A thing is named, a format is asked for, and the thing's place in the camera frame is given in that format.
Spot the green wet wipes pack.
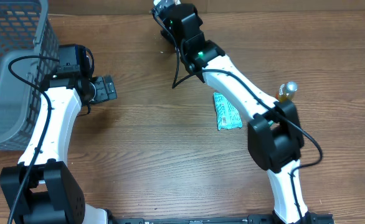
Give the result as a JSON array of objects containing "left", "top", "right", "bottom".
[{"left": 213, "top": 92, "right": 242, "bottom": 131}]

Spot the yellow Vim dish soap bottle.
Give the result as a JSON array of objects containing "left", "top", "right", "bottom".
[{"left": 276, "top": 81, "right": 298, "bottom": 102}]

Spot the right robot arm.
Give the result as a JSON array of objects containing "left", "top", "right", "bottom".
[{"left": 151, "top": 1, "right": 308, "bottom": 223}]

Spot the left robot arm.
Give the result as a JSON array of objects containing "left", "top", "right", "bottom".
[{"left": 0, "top": 44, "right": 117, "bottom": 224}]

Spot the white barcode scanner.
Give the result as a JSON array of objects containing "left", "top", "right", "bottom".
[{"left": 161, "top": 29, "right": 174, "bottom": 45}]

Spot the grey plastic mesh basket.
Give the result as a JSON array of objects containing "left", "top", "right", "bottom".
[{"left": 0, "top": 0, "right": 59, "bottom": 151}]

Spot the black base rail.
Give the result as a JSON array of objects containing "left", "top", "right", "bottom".
[{"left": 110, "top": 213, "right": 335, "bottom": 224}]

